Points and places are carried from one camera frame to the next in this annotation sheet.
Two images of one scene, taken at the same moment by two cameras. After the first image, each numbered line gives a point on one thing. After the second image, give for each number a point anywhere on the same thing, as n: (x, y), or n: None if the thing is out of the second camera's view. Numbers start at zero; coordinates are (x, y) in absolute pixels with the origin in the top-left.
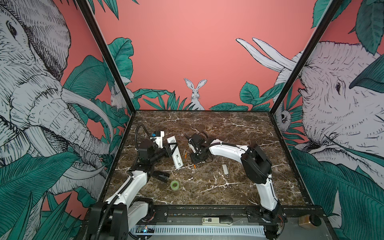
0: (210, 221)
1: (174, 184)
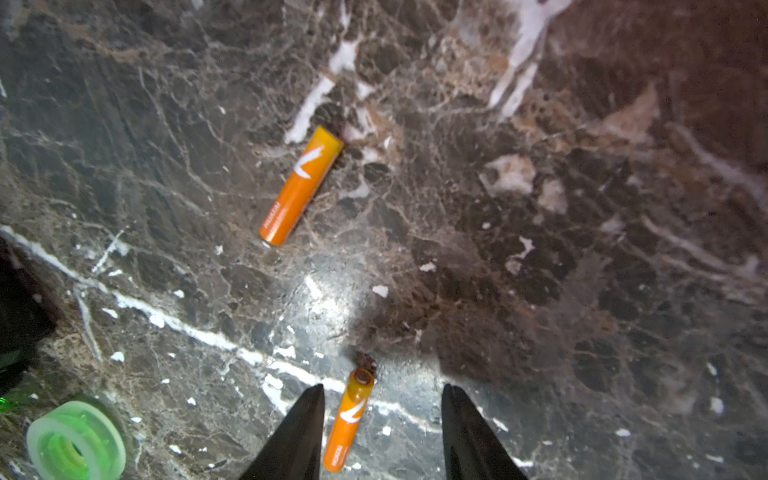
0: None
1: (75, 441)
